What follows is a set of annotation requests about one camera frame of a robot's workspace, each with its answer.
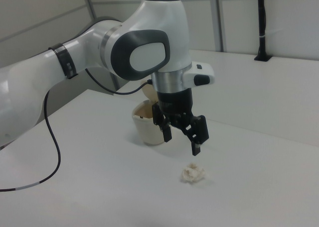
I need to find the white paper trash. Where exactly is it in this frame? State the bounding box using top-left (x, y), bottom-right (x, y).
top-left (179, 162), bottom-right (208, 184)

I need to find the black cable strap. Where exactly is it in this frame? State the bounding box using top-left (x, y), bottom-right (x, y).
top-left (48, 42), bottom-right (78, 80)

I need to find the black camera pole with base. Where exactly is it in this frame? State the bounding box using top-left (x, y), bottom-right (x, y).
top-left (254, 0), bottom-right (273, 62)

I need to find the small white bin with lid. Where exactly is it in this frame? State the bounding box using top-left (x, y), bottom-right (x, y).
top-left (131, 81), bottom-right (166, 146)

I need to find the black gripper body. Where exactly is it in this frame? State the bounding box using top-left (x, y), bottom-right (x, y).
top-left (157, 87), bottom-right (194, 117)

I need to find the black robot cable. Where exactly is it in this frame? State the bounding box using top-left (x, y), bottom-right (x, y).
top-left (0, 68), bottom-right (153, 192)

